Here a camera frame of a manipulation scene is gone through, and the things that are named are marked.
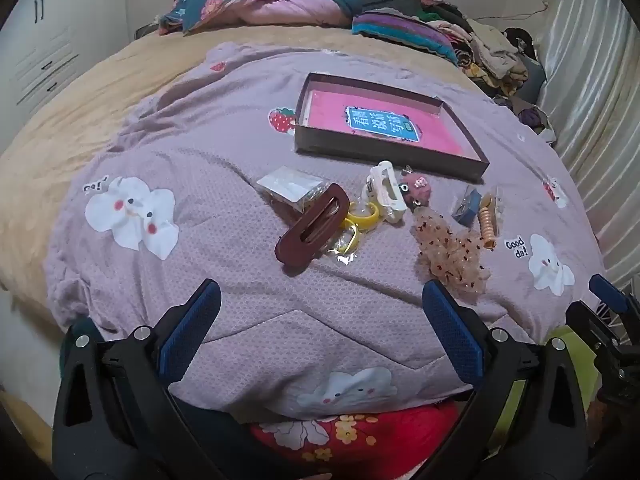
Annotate small yellow clip in packet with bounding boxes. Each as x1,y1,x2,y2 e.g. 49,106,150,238
330,225,361,263

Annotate shallow brown cardboard box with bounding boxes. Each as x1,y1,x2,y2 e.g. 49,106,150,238
293,72,491,184

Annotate striped folded blanket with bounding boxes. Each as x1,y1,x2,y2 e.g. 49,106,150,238
351,10,458,63

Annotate blue strawberry print quilt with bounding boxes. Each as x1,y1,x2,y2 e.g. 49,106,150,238
159,0,358,36

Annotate lime green cloth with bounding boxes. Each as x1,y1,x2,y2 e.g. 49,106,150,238
492,325,576,448

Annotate cream satin curtain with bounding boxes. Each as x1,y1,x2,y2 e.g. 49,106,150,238
535,0,640,281

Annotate orange spiral hair clip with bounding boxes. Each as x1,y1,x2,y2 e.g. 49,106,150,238
477,187,502,251

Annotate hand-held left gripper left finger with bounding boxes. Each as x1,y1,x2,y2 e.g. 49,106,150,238
52,278,223,480

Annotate red floral pants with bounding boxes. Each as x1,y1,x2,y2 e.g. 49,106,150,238
250,402,461,480

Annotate dark teal cloth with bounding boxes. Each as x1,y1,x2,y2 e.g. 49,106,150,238
60,317,103,361

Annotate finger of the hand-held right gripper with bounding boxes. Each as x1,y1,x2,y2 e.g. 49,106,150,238
589,274,640,321
566,301,633,361

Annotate tan bedsheet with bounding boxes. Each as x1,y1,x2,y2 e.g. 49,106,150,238
0,25,481,321

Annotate beige tulle bow hair clip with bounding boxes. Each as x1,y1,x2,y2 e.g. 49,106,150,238
411,207,492,296

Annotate pink doll keychain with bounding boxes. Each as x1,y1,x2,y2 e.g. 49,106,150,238
400,172,433,211

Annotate white wardrobe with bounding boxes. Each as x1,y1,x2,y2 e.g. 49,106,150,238
0,0,176,121

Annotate small blue box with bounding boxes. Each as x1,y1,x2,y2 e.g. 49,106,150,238
451,185,482,223

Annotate pile of clothes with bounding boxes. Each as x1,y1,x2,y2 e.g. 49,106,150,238
420,0,556,146

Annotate white earring card packet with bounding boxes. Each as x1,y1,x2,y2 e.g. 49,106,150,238
256,167,326,211

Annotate brown hair claw clip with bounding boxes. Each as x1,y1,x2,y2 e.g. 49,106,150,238
274,183,351,275

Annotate white hair claw clip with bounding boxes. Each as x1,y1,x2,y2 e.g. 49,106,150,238
361,160,408,226

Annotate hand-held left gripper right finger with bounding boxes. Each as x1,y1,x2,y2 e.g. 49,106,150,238
421,279,588,480

